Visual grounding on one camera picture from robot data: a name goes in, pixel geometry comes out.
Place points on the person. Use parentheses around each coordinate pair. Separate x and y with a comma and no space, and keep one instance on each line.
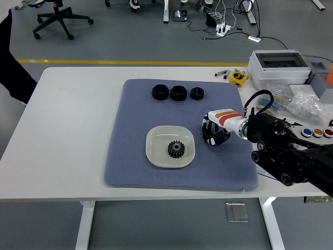
(13,78)

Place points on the small black hex nut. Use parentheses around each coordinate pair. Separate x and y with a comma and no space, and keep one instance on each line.
(197,94)

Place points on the large black gear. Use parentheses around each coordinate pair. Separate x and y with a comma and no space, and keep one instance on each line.
(173,152)

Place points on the white square plate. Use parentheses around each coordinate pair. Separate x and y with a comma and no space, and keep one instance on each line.
(156,148)

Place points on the white flat box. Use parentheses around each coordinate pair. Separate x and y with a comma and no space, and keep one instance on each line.
(304,88)

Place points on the blue-grey quilted mat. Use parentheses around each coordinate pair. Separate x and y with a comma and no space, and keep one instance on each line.
(156,114)

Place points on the white black shoe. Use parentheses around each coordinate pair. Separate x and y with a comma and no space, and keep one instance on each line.
(134,4)

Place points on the grey electrical enclosure box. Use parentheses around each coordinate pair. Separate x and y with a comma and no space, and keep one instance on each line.
(278,71)

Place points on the small black silver marker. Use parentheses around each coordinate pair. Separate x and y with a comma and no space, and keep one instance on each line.
(227,74)
(220,73)

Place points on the white desk leg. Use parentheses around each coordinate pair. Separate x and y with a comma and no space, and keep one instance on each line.
(251,18)
(166,13)
(319,4)

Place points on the large black hex nut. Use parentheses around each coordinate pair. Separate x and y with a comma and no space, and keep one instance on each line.
(160,92)
(178,96)

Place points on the metal floor plate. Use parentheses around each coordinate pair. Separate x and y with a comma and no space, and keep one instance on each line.
(236,212)

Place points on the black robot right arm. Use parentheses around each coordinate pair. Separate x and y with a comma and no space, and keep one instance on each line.
(286,156)

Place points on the black desk phone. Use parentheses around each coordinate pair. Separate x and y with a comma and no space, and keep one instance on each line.
(180,15)

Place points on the white power adapter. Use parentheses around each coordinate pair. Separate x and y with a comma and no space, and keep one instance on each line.
(254,38)

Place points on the white table leg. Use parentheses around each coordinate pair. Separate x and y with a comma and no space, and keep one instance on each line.
(271,224)
(84,226)

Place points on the bag of blue resistors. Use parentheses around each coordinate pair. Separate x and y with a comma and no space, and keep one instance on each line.
(275,105)

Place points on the white power strip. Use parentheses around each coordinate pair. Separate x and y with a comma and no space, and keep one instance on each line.
(223,29)

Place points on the black office chair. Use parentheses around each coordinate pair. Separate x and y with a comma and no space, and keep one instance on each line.
(58,15)

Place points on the green circuit board strip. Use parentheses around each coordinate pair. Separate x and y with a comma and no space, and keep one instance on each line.
(317,199)

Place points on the yellow tape measure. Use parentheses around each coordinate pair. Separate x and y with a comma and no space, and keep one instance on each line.
(238,77)

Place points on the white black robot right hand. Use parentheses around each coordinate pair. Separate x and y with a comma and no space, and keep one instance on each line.
(226,117)

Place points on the bag of clear plastic parts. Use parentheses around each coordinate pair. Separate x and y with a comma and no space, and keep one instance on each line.
(304,106)

